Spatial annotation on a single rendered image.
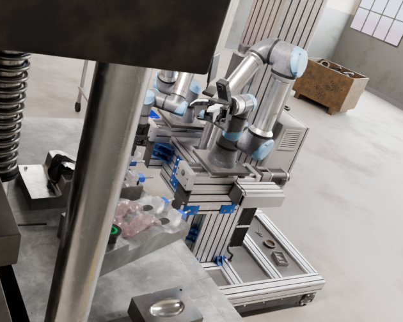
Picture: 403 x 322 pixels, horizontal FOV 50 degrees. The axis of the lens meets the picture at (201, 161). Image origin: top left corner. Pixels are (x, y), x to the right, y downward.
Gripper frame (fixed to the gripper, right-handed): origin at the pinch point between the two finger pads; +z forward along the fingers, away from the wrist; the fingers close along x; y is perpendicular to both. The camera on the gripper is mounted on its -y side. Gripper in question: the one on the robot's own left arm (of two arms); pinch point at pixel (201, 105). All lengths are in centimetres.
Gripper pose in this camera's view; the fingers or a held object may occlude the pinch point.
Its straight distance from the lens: 149.0
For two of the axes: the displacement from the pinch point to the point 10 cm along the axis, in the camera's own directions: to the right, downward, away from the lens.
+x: -8.0, -3.5, 4.9
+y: -1.9, 9.1, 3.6
